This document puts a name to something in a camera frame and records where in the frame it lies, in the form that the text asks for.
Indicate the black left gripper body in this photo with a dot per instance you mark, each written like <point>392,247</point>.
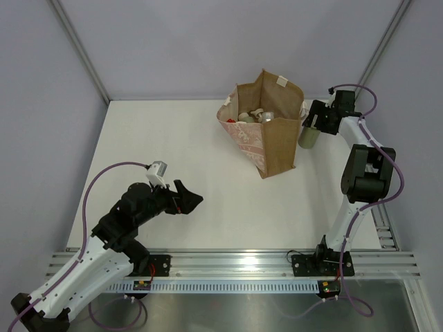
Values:
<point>162,200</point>

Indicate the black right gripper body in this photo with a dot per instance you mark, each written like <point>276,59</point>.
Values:
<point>324,112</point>

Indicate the pale green bottle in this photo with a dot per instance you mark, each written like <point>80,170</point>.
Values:
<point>308,137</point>
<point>245,117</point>

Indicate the beige pump lotion bottle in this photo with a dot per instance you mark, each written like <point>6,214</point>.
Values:
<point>257,114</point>

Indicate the silver toothpaste tube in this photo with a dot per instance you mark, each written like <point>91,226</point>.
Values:
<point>266,117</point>

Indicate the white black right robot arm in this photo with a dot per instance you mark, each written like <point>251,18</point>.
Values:
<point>365,181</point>

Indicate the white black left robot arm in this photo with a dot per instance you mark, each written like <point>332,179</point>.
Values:
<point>111,252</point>

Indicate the brown canvas bag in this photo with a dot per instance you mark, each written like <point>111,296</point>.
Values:
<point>270,146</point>

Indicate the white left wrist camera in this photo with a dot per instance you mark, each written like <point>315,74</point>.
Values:
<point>155,173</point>

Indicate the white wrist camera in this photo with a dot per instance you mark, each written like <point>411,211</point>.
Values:
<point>332,96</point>
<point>155,173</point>

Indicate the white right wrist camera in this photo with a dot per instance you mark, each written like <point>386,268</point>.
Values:
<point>332,96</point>

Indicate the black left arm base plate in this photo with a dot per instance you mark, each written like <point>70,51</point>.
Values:
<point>158,264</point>

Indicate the white slotted cable duct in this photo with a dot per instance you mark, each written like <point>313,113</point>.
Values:
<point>217,287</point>

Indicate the aluminium right side rail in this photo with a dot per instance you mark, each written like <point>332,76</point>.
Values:
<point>386,232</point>

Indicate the aluminium rail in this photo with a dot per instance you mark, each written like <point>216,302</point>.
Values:
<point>386,232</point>
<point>245,264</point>

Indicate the aluminium right corner post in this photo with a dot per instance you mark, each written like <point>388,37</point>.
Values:
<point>388,34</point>

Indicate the aluminium corner post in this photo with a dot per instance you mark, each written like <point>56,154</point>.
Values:
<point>388,34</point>
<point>67,26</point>

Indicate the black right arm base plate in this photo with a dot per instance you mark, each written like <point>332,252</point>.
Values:
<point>316,266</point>

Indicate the aluminium front rail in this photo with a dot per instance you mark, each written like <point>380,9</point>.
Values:
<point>245,264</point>

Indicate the aluminium left corner post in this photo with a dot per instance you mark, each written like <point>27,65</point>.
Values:
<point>67,26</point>

